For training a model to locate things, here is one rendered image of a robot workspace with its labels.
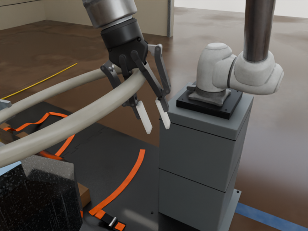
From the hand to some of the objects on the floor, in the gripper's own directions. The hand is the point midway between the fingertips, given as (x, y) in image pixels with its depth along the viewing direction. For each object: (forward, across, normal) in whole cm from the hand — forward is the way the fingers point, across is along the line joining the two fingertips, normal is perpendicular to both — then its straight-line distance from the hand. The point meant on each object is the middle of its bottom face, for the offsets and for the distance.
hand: (154, 115), depth 58 cm
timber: (+75, +107, -81) cm, 153 cm away
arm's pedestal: (+108, +24, -91) cm, 143 cm away
